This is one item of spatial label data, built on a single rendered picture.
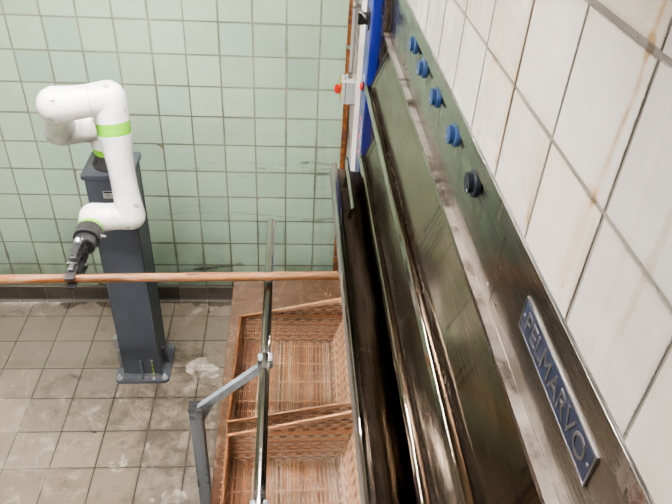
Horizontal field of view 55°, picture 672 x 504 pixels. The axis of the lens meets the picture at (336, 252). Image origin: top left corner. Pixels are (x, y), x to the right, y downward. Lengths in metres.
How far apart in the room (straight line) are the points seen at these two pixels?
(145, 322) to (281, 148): 1.09
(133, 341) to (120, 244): 0.59
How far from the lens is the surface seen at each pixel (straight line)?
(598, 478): 0.74
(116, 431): 3.35
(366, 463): 1.39
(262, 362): 1.93
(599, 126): 0.69
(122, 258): 3.03
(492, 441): 1.01
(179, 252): 3.74
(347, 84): 2.82
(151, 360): 3.44
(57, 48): 3.31
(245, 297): 3.04
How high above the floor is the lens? 2.57
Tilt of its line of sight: 37 degrees down
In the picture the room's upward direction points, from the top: 4 degrees clockwise
